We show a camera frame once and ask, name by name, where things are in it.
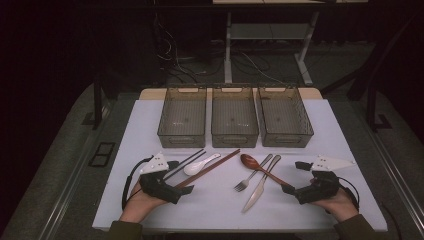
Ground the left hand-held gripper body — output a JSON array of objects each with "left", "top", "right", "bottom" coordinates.
[{"left": 138, "top": 152, "right": 184, "bottom": 205}]

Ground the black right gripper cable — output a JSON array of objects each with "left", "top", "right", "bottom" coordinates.
[{"left": 338, "top": 176, "right": 361, "bottom": 212}]

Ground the tangle of black floor cables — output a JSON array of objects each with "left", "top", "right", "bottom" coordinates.
[{"left": 153, "top": 13, "right": 224, "bottom": 84}]

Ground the metal fork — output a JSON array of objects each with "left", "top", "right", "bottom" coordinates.
[{"left": 233, "top": 153, "right": 274, "bottom": 193}]

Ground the person's right hand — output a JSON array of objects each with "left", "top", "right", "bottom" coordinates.
[{"left": 313, "top": 188, "right": 359, "bottom": 223}]

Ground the person's left hand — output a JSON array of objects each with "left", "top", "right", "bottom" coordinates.
[{"left": 119, "top": 182, "right": 168, "bottom": 224}]

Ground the smoky clear plastic bin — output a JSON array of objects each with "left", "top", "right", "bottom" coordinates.
[
  {"left": 256, "top": 87, "right": 315, "bottom": 148},
  {"left": 157, "top": 87, "right": 208, "bottom": 149},
  {"left": 210, "top": 87, "right": 260, "bottom": 149}
]

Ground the brown wooden spoon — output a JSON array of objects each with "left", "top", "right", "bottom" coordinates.
[{"left": 240, "top": 153, "right": 292, "bottom": 188}]

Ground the black chopstick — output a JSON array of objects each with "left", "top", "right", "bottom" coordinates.
[
  {"left": 162, "top": 148, "right": 205, "bottom": 179},
  {"left": 164, "top": 151, "right": 207, "bottom": 182}
]

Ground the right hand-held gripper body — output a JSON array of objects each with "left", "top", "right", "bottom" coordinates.
[{"left": 294, "top": 154, "right": 356, "bottom": 205}]

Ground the white ceramic spoon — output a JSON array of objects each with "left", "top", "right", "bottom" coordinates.
[{"left": 183, "top": 152, "right": 222, "bottom": 177}]

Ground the white table board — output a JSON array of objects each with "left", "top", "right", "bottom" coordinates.
[{"left": 92, "top": 98, "right": 389, "bottom": 233}]

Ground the white metal desk frame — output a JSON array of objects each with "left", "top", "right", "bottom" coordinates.
[{"left": 212, "top": 0, "right": 369, "bottom": 87}]

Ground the metal floor rail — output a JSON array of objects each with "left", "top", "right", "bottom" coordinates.
[
  {"left": 361, "top": 113, "right": 424, "bottom": 221},
  {"left": 38, "top": 99, "right": 114, "bottom": 240}
]

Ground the wooden table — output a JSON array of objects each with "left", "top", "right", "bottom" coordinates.
[{"left": 138, "top": 87, "right": 324, "bottom": 101}]

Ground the white floor cable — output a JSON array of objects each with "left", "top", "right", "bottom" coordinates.
[{"left": 239, "top": 51, "right": 288, "bottom": 86}]

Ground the black metal stand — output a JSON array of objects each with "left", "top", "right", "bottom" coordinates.
[
  {"left": 81, "top": 74, "right": 114, "bottom": 131},
  {"left": 321, "top": 13, "right": 424, "bottom": 133}
]

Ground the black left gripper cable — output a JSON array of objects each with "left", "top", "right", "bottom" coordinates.
[{"left": 121, "top": 155, "right": 154, "bottom": 211}]

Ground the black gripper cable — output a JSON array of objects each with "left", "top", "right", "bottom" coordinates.
[
  {"left": 121, "top": 155, "right": 154, "bottom": 211},
  {"left": 338, "top": 176, "right": 361, "bottom": 212}
]

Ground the metal table knife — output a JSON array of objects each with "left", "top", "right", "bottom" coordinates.
[{"left": 241, "top": 154, "right": 282, "bottom": 214}]

